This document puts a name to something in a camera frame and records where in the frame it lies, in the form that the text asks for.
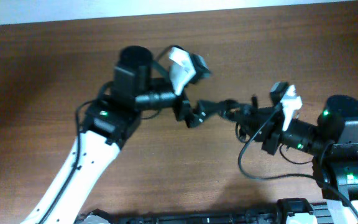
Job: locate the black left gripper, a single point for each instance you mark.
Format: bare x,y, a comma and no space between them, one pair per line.
182,113

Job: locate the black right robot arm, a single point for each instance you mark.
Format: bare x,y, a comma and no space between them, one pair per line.
333,143

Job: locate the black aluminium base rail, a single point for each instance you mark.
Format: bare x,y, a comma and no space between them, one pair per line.
288,210

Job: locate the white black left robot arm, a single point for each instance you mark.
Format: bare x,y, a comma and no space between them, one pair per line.
105,124

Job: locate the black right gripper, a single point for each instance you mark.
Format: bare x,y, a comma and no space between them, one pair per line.
270,137

